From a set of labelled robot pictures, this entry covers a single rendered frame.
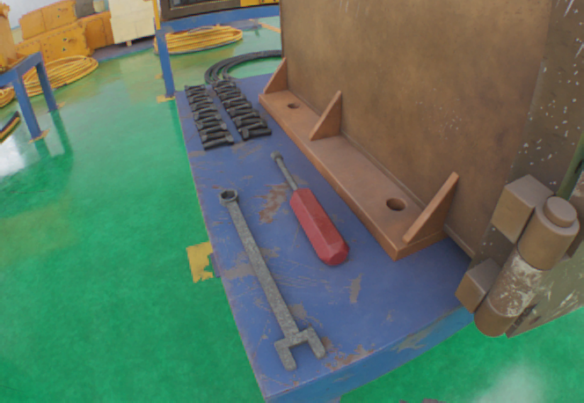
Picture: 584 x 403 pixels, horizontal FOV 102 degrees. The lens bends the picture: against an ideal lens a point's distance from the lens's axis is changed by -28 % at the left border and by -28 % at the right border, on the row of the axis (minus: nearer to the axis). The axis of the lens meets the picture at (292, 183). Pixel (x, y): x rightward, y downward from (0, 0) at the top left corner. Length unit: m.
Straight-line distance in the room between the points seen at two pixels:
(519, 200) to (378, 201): 0.23
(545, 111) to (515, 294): 0.12
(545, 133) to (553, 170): 0.02
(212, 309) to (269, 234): 0.74
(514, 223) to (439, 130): 0.16
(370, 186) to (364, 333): 0.20
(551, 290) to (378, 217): 0.21
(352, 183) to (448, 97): 0.17
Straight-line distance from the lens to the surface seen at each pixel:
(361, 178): 0.43
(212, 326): 1.07
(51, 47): 6.21
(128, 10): 5.96
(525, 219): 0.21
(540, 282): 0.23
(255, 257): 0.35
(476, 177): 0.32
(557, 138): 0.22
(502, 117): 0.29
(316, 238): 0.34
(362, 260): 0.36
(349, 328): 0.31
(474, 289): 0.27
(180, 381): 1.02
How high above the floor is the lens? 0.91
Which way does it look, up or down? 37 degrees down
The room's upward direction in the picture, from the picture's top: 3 degrees counter-clockwise
